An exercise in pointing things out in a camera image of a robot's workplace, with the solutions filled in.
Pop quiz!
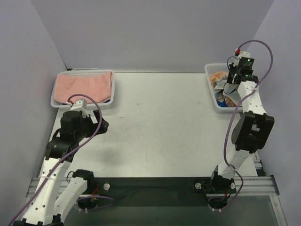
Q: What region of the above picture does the orange patterned towel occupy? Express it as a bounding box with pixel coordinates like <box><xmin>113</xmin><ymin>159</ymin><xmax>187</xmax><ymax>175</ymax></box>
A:
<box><xmin>210</xmin><ymin>71</ymin><xmax>240</xmax><ymax>104</ymax></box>

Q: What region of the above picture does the pink towel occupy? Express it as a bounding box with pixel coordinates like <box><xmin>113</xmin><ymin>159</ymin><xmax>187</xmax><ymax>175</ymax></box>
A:
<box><xmin>53</xmin><ymin>71</ymin><xmax>113</xmax><ymax>103</ymax></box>

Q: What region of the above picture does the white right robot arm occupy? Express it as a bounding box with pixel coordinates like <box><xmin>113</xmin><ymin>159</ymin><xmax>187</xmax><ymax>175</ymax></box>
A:
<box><xmin>210</xmin><ymin>56</ymin><xmax>275</xmax><ymax>192</ymax></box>

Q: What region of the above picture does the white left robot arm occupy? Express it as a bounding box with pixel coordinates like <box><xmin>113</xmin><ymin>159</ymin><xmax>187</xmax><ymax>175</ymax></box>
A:
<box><xmin>9</xmin><ymin>108</ymin><xmax>109</xmax><ymax>226</ymax></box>

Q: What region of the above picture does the blue towel in right basket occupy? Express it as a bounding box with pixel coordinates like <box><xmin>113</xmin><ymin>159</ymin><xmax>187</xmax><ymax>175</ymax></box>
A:
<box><xmin>216</xmin><ymin>97</ymin><xmax>237</xmax><ymax>107</ymax></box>

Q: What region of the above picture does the folded blue towel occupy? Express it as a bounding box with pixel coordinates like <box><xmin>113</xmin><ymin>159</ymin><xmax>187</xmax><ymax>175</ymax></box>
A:
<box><xmin>51</xmin><ymin>99</ymin><xmax>111</xmax><ymax>105</ymax></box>

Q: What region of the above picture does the white right plastic basket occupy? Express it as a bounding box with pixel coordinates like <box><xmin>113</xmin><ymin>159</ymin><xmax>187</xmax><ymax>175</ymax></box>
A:
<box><xmin>205</xmin><ymin>63</ymin><xmax>240</xmax><ymax>113</ymax></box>

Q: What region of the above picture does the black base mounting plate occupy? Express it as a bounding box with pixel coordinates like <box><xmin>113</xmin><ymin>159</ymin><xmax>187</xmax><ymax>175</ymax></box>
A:
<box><xmin>77</xmin><ymin>177</ymin><xmax>236</xmax><ymax>210</ymax></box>

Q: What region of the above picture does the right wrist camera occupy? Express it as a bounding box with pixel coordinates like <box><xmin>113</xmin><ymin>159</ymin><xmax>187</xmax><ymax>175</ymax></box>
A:
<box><xmin>235</xmin><ymin>48</ymin><xmax>251</xmax><ymax>59</ymax></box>

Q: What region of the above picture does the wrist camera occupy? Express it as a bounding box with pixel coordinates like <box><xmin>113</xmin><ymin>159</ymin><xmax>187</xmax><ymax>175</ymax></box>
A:
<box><xmin>70</xmin><ymin>99</ymin><xmax>87</xmax><ymax>112</ymax></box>
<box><xmin>235</xmin><ymin>48</ymin><xmax>251</xmax><ymax>59</ymax></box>

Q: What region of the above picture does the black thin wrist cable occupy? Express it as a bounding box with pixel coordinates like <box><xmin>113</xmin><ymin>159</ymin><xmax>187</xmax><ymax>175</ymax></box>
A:
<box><xmin>222</xmin><ymin>56</ymin><xmax>239</xmax><ymax>94</ymax></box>

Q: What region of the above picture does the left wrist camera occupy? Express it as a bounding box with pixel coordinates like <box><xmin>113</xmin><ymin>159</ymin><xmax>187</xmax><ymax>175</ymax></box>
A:
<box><xmin>70</xmin><ymin>99</ymin><xmax>87</xmax><ymax>112</ymax></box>

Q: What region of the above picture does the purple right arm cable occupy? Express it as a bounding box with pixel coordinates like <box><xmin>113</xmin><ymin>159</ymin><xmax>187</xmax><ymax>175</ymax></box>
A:
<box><xmin>208</xmin><ymin>40</ymin><xmax>273</xmax><ymax>210</ymax></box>

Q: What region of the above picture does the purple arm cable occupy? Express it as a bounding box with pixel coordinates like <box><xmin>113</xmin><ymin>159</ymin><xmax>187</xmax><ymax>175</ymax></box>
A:
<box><xmin>208</xmin><ymin>40</ymin><xmax>273</xmax><ymax>210</ymax></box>
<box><xmin>7</xmin><ymin>94</ymin><xmax>116</xmax><ymax>226</ymax></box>

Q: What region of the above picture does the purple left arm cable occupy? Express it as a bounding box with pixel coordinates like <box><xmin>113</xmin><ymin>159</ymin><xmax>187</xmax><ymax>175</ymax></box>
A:
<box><xmin>7</xmin><ymin>94</ymin><xmax>116</xmax><ymax>226</ymax></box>

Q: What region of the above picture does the aluminium frame rail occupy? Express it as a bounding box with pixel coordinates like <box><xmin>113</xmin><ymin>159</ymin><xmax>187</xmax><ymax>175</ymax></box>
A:
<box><xmin>23</xmin><ymin>150</ymin><xmax>287</xmax><ymax>226</ymax></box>

